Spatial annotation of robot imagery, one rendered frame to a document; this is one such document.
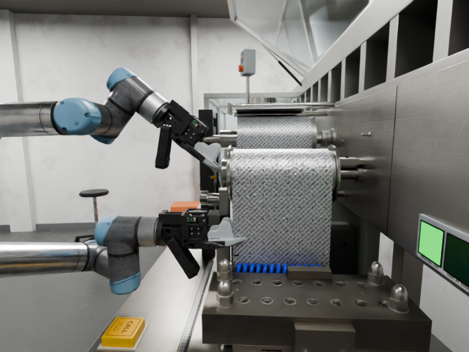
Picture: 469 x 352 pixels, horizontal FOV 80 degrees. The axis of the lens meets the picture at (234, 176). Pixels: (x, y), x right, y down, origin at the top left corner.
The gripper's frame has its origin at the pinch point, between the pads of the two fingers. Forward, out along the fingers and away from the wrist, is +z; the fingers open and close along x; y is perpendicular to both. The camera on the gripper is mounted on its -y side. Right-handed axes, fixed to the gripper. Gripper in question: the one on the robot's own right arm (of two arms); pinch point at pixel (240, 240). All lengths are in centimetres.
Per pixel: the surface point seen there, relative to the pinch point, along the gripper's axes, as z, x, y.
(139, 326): -22.5, -9.5, -16.9
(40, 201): -308, 322, -68
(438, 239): 29.4, -25.7, 10.5
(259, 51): 15, 365, 148
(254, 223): 3.3, -0.2, 4.6
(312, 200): 17.0, -0.2, 10.3
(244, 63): 0, 57, 56
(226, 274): -2.8, -8.5, -4.6
